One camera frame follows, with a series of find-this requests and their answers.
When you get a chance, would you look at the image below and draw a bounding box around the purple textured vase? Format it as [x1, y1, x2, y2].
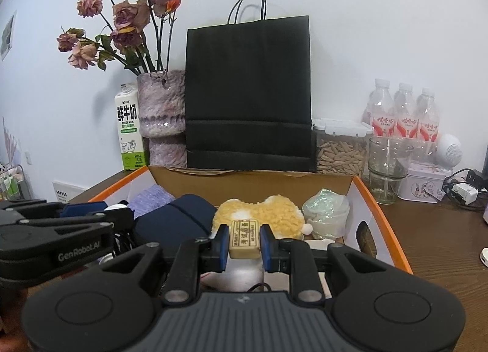
[137, 70, 187, 168]

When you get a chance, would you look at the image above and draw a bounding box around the translucent tissue pack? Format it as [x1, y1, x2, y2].
[263, 239, 333, 298]

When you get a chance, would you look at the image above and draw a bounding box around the small white round lid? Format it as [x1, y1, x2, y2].
[480, 247, 488, 267]

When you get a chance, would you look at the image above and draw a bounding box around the navy blue pouch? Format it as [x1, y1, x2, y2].
[133, 194, 217, 248]

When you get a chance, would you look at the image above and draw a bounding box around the white floral tin box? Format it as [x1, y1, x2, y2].
[398, 161, 452, 203]

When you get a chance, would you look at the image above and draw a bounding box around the clear container of seeds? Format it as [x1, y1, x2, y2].
[313, 119, 373, 177]

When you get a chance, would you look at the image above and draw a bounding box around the red cardboard pumpkin box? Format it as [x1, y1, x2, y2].
[86, 166, 411, 272]

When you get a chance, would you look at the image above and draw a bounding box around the beige engraved block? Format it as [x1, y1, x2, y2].
[229, 219, 261, 260]

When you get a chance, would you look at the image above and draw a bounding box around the iridescent ball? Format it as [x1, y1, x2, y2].
[302, 189, 350, 240]

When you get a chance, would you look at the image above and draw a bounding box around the dried pink rose bouquet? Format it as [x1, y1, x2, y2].
[56, 0, 182, 76]

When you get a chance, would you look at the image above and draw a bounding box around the wire rack with items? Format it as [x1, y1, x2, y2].
[0, 165, 24, 200]

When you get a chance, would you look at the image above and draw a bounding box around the white round speaker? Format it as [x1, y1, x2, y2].
[436, 133, 462, 168]

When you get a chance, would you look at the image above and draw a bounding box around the purple knitted pouch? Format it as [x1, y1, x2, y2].
[127, 184, 175, 218]

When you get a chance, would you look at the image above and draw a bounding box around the white jar lid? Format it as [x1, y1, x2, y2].
[103, 203, 128, 212]

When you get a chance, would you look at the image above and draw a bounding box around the white yellow plush toy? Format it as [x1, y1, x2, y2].
[201, 195, 313, 292]

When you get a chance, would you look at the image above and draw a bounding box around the water bottle left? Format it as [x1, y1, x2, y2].
[362, 79, 396, 137]

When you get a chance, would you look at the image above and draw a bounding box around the black paper shopping bag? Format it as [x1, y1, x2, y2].
[185, 1, 316, 171]

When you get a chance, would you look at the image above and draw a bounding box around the clear drinking glass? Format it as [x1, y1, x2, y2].
[367, 137, 414, 205]

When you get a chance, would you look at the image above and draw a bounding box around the water bottle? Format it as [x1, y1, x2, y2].
[362, 79, 396, 137]
[416, 88, 440, 142]
[394, 83, 418, 138]

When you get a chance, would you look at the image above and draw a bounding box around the white charger with cable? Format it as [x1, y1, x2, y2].
[442, 168, 487, 212]

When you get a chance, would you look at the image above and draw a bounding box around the water bottle right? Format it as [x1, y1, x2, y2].
[416, 88, 440, 142]

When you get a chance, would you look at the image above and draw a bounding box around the water bottle middle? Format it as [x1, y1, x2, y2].
[394, 83, 418, 138]

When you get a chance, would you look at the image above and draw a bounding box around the green white milk carton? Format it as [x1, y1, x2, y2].
[114, 82, 149, 170]

